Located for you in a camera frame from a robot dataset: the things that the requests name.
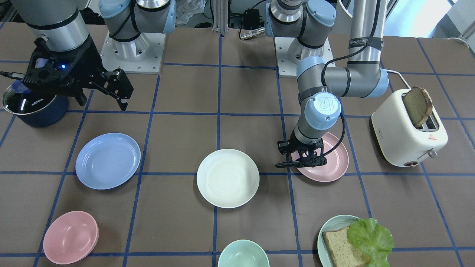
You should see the dark blue saucepan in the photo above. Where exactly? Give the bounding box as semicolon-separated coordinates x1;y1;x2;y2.
6;96;69;128

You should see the blue plate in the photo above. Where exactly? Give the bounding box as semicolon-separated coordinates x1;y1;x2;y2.
76;132;141;190

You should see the green lettuce leaf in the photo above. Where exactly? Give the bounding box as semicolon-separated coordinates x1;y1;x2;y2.
347;218;394;267

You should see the pink plate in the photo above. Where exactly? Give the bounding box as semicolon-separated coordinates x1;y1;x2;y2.
291;132;349;182

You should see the green plate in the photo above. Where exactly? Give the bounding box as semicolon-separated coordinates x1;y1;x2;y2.
316;215;359;267

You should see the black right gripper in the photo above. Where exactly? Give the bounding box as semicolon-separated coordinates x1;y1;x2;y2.
21;35;134;111

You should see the aluminium frame post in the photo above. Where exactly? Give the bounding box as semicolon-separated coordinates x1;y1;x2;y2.
211;0;229;37

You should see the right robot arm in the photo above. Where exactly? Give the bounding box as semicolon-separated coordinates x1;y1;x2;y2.
7;0;176;111

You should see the pink bowl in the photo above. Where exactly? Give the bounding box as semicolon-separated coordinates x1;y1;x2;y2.
43;211;99;265

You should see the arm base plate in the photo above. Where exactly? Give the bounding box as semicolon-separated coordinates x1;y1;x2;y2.
100;33;167;74
274;37;334;78

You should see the white plate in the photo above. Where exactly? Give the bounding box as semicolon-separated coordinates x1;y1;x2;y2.
196;149;260;208

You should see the white toaster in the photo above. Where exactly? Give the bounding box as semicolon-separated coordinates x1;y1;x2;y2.
370;88;448;167

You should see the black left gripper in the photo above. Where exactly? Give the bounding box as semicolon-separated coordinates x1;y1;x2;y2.
275;133;327;168

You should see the bread slice on plate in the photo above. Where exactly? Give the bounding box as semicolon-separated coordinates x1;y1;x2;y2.
322;226;370;267

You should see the glass pot lid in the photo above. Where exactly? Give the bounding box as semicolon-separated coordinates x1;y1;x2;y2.
2;80;56;115

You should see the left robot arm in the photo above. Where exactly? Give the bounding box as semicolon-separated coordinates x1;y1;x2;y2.
265;0;389;168

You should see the green bowl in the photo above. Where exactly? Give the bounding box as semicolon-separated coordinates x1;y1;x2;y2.
217;240;270;267

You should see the toast slice in toaster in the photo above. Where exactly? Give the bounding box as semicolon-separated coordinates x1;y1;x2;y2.
402;86;433;128

